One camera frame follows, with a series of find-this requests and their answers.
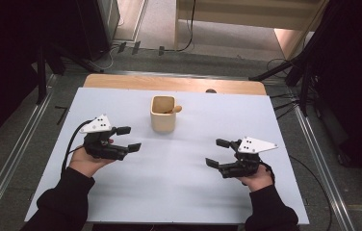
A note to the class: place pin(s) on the person's left hand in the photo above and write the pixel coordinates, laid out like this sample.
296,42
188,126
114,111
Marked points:
84,163

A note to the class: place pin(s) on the white board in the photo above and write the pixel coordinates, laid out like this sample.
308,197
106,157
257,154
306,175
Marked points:
175,192

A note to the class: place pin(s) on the aluminium rail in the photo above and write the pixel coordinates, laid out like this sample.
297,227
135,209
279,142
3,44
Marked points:
326,173
18,144

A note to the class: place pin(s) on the wooden table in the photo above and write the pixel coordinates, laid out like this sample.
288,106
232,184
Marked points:
169,83

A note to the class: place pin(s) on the dark cabinet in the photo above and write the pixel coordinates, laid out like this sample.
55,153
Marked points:
89,29

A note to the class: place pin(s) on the person's right hand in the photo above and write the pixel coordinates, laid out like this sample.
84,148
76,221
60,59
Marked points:
259,179

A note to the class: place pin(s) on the beige square cup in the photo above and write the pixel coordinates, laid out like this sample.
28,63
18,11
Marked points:
163,123

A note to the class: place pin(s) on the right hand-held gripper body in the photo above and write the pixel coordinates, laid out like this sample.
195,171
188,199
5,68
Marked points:
245,163

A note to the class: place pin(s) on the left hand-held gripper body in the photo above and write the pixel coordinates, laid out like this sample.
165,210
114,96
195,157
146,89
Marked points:
102,149

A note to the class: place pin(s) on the light wooden furniture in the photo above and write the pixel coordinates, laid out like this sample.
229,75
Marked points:
249,14

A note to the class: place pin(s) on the black metal stand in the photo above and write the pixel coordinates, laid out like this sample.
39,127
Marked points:
304,86
41,77

